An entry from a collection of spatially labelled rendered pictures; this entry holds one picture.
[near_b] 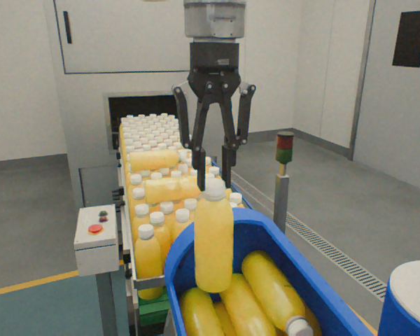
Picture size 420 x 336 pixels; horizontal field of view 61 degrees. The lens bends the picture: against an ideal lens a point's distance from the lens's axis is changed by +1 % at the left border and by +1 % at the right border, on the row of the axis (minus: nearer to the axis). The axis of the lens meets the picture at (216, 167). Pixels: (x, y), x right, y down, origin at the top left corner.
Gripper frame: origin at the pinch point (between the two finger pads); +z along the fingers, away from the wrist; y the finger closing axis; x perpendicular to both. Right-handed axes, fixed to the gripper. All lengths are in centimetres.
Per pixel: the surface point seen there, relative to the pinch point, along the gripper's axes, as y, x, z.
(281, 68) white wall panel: 241, 468, 18
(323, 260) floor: 126, 142, 135
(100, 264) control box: -22.1, 28.4, 33.9
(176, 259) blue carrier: -6.0, 5.2, 20.3
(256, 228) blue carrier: 12.9, 10.3, 19.0
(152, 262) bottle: -9.2, 26.4, 34.7
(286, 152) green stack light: 41, 53, 16
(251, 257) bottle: 9.6, 4.5, 22.1
